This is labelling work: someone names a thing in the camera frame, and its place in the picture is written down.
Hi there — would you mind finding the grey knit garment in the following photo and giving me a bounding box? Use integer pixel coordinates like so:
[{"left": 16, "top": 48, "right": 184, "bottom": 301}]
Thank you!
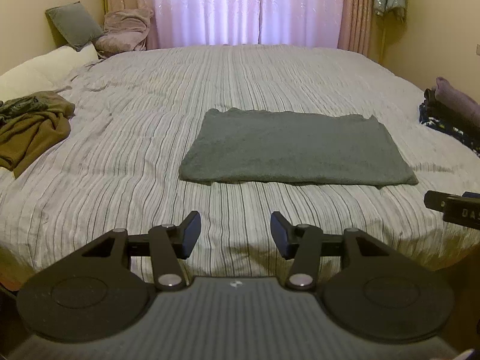
[{"left": 179, "top": 108, "right": 418, "bottom": 188}]

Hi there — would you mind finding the pile of folded clothes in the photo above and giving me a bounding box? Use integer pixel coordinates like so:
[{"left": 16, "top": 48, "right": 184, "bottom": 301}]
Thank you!
[{"left": 419, "top": 77, "right": 479, "bottom": 156}]

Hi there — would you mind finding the striped bed cover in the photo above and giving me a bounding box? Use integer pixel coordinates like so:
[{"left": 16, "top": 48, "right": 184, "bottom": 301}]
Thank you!
[{"left": 1, "top": 46, "right": 479, "bottom": 291}]

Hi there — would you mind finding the brown garment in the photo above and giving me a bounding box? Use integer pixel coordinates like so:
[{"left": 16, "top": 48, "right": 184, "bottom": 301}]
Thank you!
[{"left": 1, "top": 111, "right": 71, "bottom": 178}]

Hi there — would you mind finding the olive grey garment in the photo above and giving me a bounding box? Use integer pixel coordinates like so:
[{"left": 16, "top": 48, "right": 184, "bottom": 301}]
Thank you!
[{"left": 1, "top": 91, "right": 75, "bottom": 127}]

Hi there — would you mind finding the white long pillow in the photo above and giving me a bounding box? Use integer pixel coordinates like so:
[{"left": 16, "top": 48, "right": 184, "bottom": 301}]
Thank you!
[{"left": 1, "top": 43, "right": 98, "bottom": 102}]

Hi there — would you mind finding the mauve crumpled blanket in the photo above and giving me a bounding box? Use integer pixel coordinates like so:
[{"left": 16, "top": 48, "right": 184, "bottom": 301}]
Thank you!
[{"left": 94, "top": 8, "right": 153, "bottom": 58}]

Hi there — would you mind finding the pink window curtain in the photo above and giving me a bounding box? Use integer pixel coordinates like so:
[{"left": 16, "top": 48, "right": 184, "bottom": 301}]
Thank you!
[{"left": 104, "top": 0, "right": 373, "bottom": 55}]

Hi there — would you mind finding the grey square cushion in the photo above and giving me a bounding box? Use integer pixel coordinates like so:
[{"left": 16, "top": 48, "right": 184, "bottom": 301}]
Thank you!
[{"left": 46, "top": 2, "right": 103, "bottom": 51}]

